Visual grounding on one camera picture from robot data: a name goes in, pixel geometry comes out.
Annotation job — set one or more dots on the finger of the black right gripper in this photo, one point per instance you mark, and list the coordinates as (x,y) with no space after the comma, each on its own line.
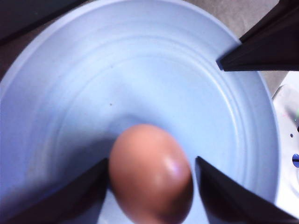
(272,45)

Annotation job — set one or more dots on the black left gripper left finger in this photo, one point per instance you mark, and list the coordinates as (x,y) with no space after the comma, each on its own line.
(76,202)

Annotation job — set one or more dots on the brown egg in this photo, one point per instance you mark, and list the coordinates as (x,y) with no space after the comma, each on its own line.
(150,177)

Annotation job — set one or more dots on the blue plate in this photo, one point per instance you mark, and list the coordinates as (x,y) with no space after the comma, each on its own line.
(96,72)

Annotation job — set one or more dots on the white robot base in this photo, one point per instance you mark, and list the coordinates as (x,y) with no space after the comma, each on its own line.
(286,105)

